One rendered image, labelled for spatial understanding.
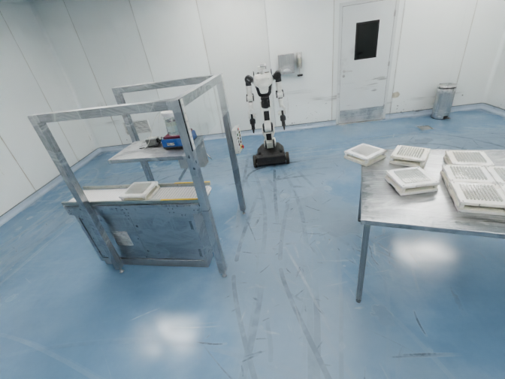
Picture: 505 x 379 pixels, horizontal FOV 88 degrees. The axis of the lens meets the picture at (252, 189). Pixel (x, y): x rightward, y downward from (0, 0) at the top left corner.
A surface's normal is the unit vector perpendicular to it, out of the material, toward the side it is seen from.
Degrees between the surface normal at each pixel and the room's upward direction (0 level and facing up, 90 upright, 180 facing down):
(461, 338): 0
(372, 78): 90
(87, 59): 90
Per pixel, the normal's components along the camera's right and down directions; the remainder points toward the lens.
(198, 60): -0.04, 0.52
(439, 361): -0.14, -0.85
